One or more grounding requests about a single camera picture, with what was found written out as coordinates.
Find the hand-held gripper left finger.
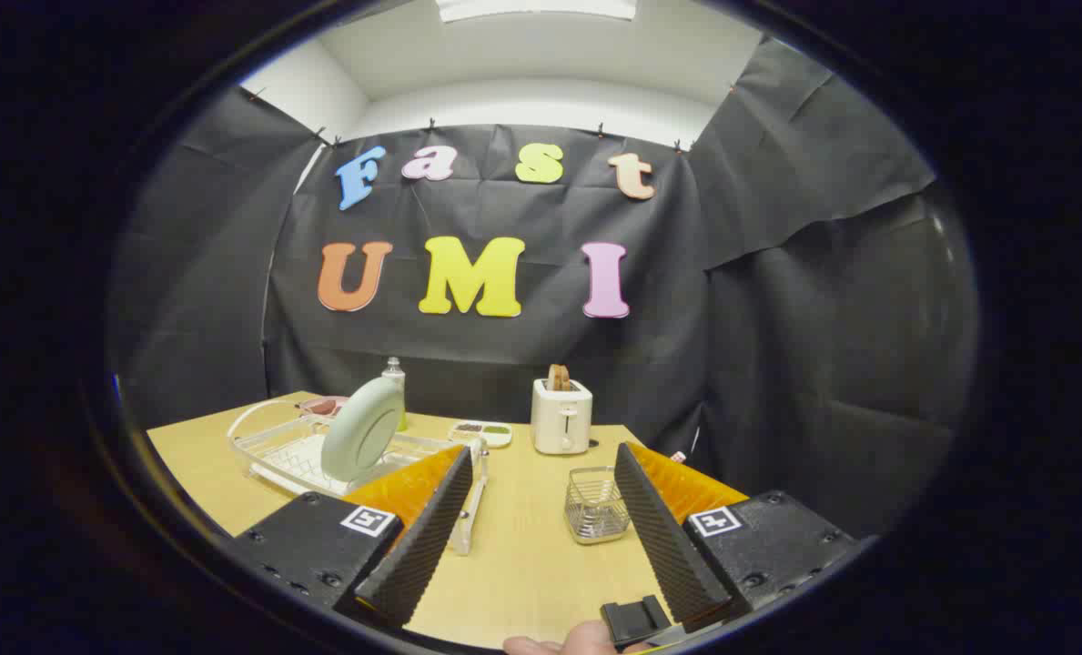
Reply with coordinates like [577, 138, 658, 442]
[229, 444, 475, 630]

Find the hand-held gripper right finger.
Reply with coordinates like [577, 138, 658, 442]
[613, 441, 862, 635]

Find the small metal wire basket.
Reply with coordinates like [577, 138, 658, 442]
[563, 467, 632, 545]

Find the light green plate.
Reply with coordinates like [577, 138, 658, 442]
[320, 376, 405, 483]

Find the white wire dish rack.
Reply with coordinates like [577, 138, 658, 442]
[227, 398, 490, 556]

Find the white divided tray with grains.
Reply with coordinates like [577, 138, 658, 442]
[450, 420, 513, 448]

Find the white toaster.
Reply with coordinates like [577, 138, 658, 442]
[531, 378, 594, 456]

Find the clear bottle with green drink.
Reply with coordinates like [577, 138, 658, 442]
[381, 357, 408, 433]

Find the black backdrop cloth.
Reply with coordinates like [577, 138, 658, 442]
[108, 36, 978, 538]

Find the ceiling light panel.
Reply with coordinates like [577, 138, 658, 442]
[436, 0, 638, 23]

